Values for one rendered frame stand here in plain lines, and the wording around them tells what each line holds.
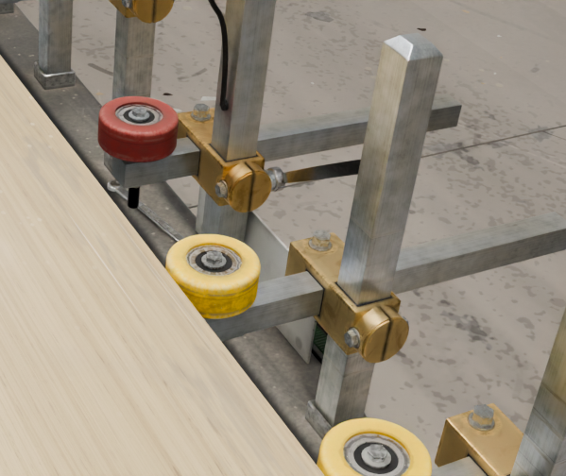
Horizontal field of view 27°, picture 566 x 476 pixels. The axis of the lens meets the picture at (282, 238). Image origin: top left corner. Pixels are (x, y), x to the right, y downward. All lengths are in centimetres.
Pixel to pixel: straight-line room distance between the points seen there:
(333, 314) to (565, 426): 29
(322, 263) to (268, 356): 18
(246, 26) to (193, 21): 249
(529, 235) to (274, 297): 30
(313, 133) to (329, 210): 148
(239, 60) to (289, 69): 226
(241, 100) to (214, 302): 27
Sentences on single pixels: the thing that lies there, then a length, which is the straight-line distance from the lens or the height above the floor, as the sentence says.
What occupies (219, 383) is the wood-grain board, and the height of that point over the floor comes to 90.
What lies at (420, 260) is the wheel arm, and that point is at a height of 86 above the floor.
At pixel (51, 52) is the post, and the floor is 75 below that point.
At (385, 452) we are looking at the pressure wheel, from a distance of 85.
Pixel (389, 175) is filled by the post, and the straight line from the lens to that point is 97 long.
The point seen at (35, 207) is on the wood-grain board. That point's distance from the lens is 107.
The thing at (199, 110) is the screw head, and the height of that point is 88.
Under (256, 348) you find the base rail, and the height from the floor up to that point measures 70.
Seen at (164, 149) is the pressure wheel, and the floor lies 88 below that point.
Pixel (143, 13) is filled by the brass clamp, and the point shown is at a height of 93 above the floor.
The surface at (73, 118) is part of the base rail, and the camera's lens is 162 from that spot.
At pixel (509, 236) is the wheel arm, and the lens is 121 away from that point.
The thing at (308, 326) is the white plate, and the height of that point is 74.
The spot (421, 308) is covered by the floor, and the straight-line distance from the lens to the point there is 254.
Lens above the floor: 149
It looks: 34 degrees down
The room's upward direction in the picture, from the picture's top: 9 degrees clockwise
